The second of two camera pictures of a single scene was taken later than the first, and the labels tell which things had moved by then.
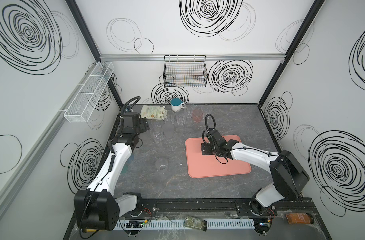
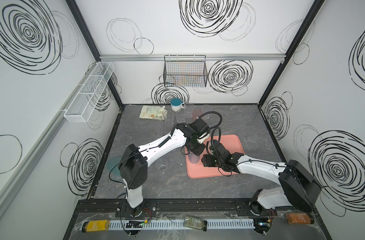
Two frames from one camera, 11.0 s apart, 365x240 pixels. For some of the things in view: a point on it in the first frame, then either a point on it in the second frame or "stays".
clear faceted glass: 181,116 stays
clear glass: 206,109 stays
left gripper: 143,124 to 196,149
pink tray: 200,165 stays
